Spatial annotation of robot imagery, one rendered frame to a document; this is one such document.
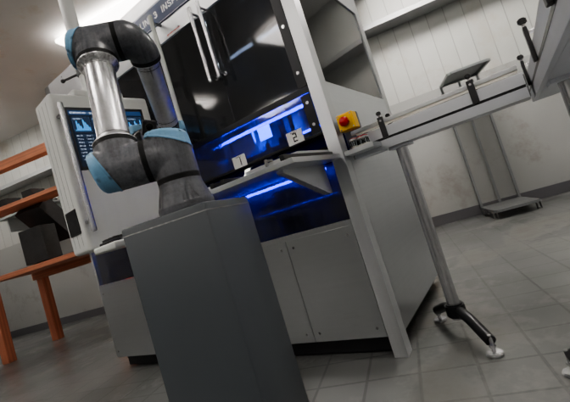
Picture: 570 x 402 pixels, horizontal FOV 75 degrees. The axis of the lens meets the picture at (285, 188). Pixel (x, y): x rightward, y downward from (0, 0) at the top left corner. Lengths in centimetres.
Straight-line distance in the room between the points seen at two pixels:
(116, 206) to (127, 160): 95
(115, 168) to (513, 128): 459
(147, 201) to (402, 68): 383
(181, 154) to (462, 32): 456
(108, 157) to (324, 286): 110
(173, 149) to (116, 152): 14
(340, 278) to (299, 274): 21
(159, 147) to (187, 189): 13
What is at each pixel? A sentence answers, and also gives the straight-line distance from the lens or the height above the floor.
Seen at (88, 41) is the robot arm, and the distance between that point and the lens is 128.
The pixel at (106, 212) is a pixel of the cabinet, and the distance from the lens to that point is 194.
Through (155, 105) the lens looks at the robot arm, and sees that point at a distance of 142.
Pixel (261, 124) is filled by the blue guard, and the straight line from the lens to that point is 180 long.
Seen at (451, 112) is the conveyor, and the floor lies 89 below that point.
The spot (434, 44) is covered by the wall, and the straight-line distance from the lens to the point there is 520.
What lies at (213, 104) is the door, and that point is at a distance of 201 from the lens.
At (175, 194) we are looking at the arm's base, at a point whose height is 84.
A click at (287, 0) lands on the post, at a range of 182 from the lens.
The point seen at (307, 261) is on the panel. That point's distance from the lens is 176.
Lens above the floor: 71
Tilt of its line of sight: 4 degrees up
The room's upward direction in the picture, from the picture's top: 17 degrees counter-clockwise
